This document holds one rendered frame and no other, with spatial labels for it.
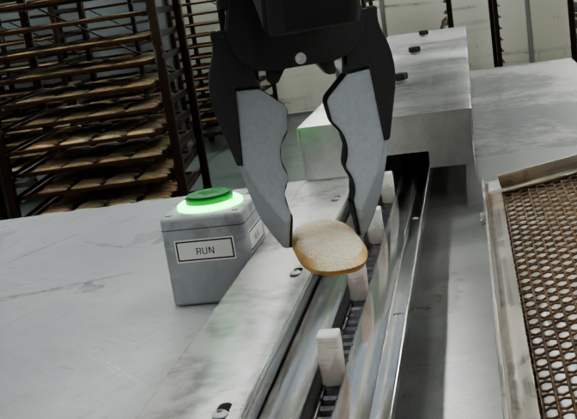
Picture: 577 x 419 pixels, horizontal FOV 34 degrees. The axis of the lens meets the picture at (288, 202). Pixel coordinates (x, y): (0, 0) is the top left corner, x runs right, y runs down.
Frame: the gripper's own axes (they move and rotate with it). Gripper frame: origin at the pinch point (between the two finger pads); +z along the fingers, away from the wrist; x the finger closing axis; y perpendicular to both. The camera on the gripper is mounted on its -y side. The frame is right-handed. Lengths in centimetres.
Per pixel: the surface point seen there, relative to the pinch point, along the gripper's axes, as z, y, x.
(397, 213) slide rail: 8.2, 30.9, -10.8
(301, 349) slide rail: 8.4, 3.0, 2.1
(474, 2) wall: 15, 663, -226
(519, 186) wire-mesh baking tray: 4.0, 15.5, -16.8
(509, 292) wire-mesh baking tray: 4.4, -4.8, -8.5
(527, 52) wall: 59, 652, -260
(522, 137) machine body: 11, 73, -38
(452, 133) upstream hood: 3.7, 41.1, -19.6
